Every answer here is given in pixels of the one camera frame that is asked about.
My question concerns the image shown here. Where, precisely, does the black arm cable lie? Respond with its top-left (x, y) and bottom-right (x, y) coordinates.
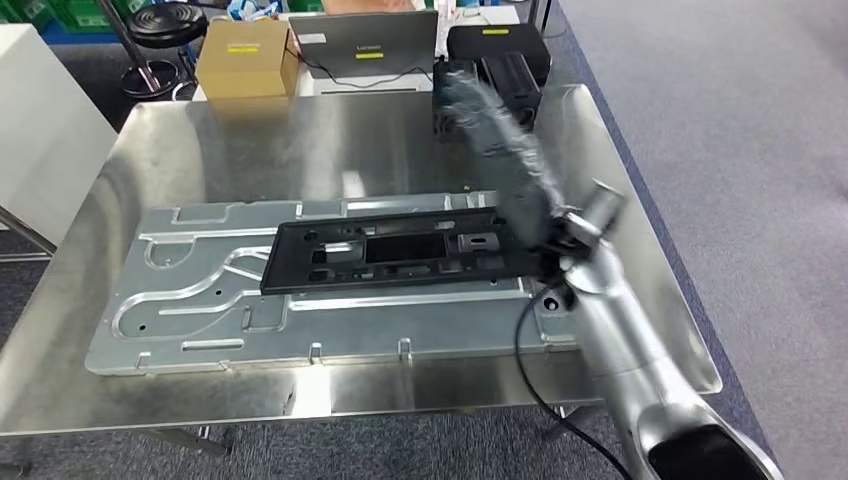
top-left (513, 283), bottom-right (634, 480)

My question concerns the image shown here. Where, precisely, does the black laptop cable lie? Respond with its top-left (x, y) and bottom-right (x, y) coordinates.
top-left (298, 46), bottom-right (437, 91)

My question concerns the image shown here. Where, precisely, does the brown cardboard box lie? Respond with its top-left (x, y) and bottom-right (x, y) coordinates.
top-left (194, 17), bottom-right (301, 102)

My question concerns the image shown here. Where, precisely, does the black round stool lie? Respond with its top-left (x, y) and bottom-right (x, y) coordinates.
top-left (94, 0), bottom-right (211, 101)

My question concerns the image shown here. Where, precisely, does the grey laptop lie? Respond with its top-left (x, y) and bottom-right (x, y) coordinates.
top-left (288, 9), bottom-right (441, 82)

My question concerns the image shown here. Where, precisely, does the steel table with cross bars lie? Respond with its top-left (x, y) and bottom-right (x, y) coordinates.
top-left (0, 205), bottom-right (59, 264)

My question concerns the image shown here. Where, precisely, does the stainless steel workbench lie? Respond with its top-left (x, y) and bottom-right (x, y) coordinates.
top-left (0, 84), bottom-right (725, 460)

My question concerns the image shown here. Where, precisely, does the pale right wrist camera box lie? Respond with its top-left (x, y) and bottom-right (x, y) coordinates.
top-left (566, 177), bottom-right (629, 248)

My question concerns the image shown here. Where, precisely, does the green plastic crate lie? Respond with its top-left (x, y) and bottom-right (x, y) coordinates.
top-left (0, 0), bottom-right (160, 34)

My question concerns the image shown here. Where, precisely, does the black case with yellow label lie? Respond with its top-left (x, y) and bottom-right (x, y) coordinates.
top-left (447, 23), bottom-right (553, 87)

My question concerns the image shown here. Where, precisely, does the black plastic frame part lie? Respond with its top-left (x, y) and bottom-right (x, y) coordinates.
top-left (259, 205), bottom-right (554, 297)

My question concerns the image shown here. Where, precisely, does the white cabinet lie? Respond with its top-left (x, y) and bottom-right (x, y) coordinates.
top-left (0, 24), bottom-right (121, 248)

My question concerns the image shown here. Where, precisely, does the grey stamped metal plate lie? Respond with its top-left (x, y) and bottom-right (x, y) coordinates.
top-left (84, 190), bottom-right (586, 378)

